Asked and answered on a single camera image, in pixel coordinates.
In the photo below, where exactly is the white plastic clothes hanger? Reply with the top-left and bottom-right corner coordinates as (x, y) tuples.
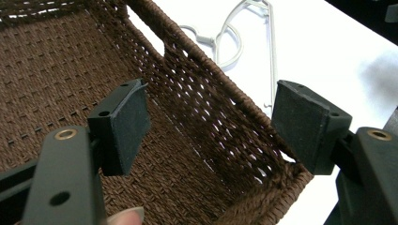
(178, 0), (280, 109)

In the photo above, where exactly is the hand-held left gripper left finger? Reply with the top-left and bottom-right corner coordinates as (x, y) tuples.
(22, 78), (152, 225)

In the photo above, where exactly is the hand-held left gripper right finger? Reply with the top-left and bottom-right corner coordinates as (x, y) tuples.
(270, 80), (398, 225)

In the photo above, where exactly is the brown woven basket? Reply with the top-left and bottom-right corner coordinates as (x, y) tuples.
(0, 0), (314, 225)

